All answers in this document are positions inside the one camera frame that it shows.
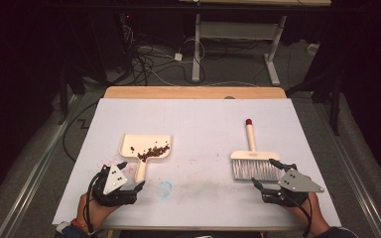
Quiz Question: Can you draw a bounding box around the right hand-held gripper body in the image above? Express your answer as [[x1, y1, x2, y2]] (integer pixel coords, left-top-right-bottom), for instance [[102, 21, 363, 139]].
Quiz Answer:
[[261, 163, 325, 208]]

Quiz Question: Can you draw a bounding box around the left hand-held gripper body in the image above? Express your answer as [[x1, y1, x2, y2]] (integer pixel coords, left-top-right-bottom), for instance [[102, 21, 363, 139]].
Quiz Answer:
[[91, 164, 139, 208]]

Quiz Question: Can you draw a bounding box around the cream brush with red cap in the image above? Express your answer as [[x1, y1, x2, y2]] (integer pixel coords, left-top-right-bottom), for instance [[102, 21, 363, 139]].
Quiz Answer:
[[230, 118, 283, 182]]

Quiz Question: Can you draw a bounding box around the pile of red beans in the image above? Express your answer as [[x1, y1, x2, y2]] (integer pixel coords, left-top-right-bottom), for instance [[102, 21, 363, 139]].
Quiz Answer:
[[129, 141, 172, 164]]

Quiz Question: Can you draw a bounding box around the cream dustpan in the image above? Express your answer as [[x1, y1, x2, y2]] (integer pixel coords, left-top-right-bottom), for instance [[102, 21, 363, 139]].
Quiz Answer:
[[118, 133, 174, 183]]

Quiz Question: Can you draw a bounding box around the person's right hand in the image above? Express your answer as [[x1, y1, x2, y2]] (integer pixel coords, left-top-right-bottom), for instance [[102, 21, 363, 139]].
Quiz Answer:
[[286, 191, 331, 236]]

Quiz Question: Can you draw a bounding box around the person's left hand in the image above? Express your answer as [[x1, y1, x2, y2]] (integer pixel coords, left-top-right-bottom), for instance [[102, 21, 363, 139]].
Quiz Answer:
[[76, 192, 121, 233]]

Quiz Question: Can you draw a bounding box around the orange wristband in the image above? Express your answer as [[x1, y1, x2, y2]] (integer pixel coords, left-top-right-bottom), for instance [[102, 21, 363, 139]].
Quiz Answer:
[[70, 218, 88, 232]]

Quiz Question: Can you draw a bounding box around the white table mat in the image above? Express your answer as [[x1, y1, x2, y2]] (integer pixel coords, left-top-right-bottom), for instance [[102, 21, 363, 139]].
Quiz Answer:
[[52, 97, 342, 229]]

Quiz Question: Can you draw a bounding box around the black stand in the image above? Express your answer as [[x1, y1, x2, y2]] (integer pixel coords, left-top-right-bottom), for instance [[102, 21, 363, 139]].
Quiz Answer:
[[286, 70, 344, 137], [57, 63, 113, 126]]

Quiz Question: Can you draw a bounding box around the white floor socket box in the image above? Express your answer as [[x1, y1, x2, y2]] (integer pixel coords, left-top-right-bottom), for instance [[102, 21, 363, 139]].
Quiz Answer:
[[307, 43, 321, 56]]

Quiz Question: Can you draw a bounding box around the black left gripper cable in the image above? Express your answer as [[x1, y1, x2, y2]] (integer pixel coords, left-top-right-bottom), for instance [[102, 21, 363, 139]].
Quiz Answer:
[[82, 171, 106, 235]]

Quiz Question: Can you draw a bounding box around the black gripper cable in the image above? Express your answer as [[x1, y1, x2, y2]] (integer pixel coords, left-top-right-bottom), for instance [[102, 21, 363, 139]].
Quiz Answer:
[[82, 171, 106, 235], [287, 191, 314, 238]]

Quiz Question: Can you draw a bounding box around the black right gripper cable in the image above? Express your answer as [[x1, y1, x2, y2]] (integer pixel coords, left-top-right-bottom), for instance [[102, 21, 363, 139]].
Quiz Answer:
[[287, 191, 314, 238]]

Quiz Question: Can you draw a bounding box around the black floor cable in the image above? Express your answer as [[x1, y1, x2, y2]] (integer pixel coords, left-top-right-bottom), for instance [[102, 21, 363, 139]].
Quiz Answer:
[[62, 101, 99, 163]]

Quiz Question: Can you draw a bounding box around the metal floor rail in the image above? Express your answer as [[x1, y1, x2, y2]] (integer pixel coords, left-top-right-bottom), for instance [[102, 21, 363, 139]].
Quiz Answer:
[[323, 108, 381, 238], [0, 94, 81, 238]]

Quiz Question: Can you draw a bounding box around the bundle of floor cables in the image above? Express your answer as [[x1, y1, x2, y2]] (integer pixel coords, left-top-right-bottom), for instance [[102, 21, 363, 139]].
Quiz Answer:
[[121, 23, 209, 87]]

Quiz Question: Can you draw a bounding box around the white desk frame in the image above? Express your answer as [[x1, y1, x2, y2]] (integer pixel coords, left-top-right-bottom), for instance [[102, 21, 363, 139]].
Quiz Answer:
[[178, 0, 332, 87]]

